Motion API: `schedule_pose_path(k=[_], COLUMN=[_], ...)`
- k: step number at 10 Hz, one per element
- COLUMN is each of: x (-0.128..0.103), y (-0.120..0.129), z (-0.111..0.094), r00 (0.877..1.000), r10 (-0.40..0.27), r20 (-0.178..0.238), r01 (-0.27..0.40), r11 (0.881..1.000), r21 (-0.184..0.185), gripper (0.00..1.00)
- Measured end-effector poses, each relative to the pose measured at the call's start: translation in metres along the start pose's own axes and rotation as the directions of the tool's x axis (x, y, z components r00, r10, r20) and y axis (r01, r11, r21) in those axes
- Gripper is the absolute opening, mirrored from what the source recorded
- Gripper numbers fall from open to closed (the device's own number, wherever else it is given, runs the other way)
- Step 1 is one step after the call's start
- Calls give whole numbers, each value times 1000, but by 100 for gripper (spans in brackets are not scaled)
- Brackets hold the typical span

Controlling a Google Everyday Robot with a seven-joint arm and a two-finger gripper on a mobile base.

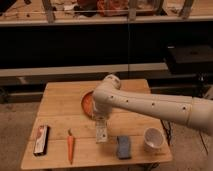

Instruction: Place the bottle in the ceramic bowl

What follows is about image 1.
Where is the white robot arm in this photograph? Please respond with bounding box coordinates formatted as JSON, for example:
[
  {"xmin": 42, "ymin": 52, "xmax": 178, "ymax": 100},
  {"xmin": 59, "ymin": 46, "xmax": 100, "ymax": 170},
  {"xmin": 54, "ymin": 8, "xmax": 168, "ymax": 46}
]
[{"xmin": 93, "ymin": 74, "xmax": 213, "ymax": 136}]

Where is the orange ceramic bowl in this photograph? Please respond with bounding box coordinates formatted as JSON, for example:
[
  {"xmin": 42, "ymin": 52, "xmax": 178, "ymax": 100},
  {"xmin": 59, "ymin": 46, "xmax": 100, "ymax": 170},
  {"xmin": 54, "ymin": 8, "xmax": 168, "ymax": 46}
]
[{"xmin": 81, "ymin": 91, "xmax": 94, "ymax": 119}]

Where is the orange toy carrot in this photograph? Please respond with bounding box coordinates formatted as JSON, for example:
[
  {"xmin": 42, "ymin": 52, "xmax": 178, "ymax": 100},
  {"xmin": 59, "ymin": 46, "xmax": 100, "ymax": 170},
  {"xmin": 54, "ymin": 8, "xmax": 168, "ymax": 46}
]
[{"xmin": 67, "ymin": 129, "xmax": 75, "ymax": 164}]

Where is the blue sponge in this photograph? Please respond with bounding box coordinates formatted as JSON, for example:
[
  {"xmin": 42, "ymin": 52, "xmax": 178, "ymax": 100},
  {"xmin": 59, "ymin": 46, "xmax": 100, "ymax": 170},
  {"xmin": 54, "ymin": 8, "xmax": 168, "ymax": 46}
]
[{"xmin": 116, "ymin": 136, "xmax": 131, "ymax": 159}]

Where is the wooden table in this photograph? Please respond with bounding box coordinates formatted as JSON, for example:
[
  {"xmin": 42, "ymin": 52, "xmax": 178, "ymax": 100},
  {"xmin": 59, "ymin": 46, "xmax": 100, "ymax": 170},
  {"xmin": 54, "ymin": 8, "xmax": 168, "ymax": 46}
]
[{"xmin": 21, "ymin": 81, "xmax": 172, "ymax": 170}]

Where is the white cup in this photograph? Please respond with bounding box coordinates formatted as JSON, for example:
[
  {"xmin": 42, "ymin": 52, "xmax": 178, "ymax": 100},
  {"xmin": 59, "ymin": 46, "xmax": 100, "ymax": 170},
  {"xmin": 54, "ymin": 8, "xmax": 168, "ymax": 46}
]
[{"xmin": 144, "ymin": 127, "xmax": 164, "ymax": 153}]

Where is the wooden shelf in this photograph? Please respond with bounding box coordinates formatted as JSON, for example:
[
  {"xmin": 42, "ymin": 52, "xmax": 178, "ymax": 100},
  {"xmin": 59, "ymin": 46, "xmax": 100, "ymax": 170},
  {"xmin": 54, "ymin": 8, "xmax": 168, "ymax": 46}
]
[{"xmin": 0, "ymin": 0, "xmax": 213, "ymax": 27}]

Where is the black cable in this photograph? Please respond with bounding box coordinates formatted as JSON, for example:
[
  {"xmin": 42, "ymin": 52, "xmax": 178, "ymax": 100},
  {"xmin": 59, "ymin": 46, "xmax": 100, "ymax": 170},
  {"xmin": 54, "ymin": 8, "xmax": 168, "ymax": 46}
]
[{"xmin": 160, "ymin": 119, "xmax": 174, "ymax": 146}]

